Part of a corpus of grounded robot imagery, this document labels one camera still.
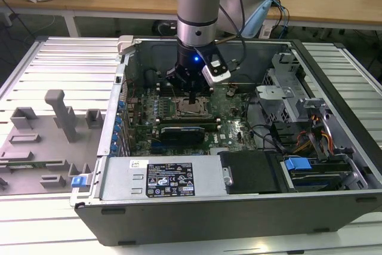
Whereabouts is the silver power supply with label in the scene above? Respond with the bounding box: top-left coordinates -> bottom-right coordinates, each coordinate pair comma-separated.
100,155 -> 225,201

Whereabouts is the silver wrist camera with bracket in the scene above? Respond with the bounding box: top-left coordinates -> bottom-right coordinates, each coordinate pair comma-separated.
194,44 -> 232,85

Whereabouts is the green RAM stick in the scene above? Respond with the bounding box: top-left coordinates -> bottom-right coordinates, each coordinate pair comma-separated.
5,161 -> 48,168

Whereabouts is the grey parts rack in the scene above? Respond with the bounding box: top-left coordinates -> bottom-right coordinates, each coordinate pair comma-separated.
0,89 -> 106,196

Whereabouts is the hard disk in blue carrier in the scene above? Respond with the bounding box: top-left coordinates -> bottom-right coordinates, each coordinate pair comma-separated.
283,156 -> 353,192

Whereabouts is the green motherboard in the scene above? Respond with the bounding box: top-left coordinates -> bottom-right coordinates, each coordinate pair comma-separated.
125,83 -> 259,156

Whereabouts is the yellow wire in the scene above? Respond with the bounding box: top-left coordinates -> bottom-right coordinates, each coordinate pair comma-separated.
294,140 -> 314,153

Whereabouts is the blue cable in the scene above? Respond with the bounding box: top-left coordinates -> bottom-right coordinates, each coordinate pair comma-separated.
270,0 -> 291,39

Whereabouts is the silver topped green CPU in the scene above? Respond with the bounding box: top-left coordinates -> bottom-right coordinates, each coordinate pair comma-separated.
182,101 -> 205,113

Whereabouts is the silver disk bay frame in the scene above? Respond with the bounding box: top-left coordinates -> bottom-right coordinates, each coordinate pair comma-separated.
280,147 -> 369,193

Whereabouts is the pale blue teach pendant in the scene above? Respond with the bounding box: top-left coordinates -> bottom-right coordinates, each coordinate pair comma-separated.
240,0 -> 273,39

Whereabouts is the black PC case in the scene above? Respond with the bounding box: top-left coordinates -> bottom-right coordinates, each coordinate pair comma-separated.
70,35 -> 382,247

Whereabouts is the metal socket cover frame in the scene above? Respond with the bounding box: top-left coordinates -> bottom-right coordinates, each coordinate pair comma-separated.
175,98 -> 209,118

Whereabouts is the orange wire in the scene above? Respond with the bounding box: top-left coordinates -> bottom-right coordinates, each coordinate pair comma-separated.
316,131 -> 333,153

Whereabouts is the grey case latch handle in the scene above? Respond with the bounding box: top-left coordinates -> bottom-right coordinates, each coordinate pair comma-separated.
117,35 -> 134,56

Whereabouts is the black graphics card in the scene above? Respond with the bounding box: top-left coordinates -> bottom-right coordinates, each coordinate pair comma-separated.
160,125 -> 206,149

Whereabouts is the silver metal drive cage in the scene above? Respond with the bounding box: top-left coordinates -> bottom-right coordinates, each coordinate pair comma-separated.
255,53 -> 304,123

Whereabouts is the black camera cable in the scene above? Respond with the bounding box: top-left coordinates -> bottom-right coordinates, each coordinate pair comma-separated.
222,0 -> 248,73

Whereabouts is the black plastic shroud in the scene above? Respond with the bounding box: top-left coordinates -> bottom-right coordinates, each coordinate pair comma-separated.
218,150 -> 289,195

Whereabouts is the blue case latch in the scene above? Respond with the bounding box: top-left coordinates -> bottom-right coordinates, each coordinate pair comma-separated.
72,176 -> 87,189

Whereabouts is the CPU socket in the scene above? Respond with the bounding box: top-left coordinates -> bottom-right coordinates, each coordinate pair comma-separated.
174,96 -> 210,118

